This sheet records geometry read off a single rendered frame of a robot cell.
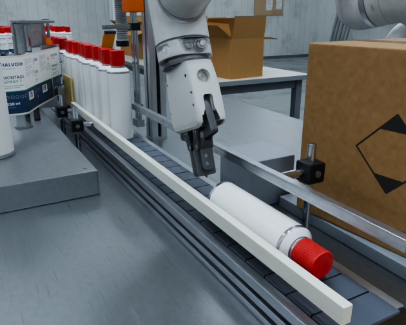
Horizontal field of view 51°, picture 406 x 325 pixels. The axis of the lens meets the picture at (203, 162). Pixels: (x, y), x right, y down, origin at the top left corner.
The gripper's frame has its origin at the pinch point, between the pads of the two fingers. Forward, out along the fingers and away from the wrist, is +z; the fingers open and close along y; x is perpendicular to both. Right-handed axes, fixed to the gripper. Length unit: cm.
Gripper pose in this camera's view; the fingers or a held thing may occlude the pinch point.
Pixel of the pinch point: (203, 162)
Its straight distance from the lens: 66.1
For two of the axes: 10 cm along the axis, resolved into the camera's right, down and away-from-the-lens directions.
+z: 1.7, 9.9, 0.2
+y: -4.5, 0.6, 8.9
